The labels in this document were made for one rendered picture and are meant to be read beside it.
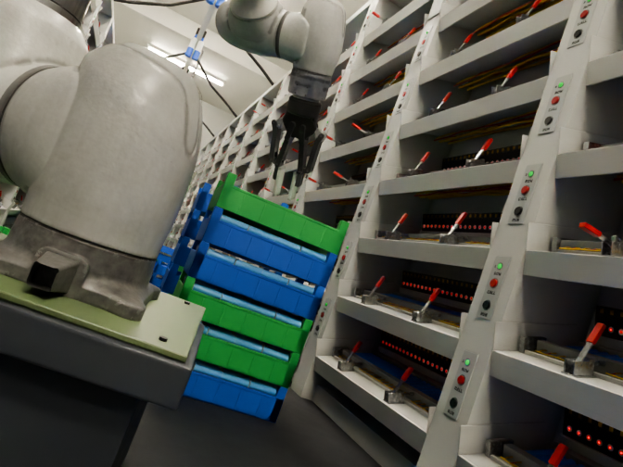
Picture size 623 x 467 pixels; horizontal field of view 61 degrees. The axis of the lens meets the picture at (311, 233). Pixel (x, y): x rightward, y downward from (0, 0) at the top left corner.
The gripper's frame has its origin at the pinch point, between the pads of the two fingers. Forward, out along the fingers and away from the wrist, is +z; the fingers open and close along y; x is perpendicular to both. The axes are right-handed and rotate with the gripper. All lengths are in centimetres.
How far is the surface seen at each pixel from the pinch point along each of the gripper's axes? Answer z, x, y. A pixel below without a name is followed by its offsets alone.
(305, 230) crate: 7.2, -6.6, 9.3
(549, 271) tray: -5, -22, 57
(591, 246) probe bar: -11, -20, 62
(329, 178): 19, 105, -18
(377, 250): 16.8, 25.1, 22.0
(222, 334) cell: 30.9, -22.0, 1.1
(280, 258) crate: 13.9, -11.4, 6.6
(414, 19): -52, 110, -2
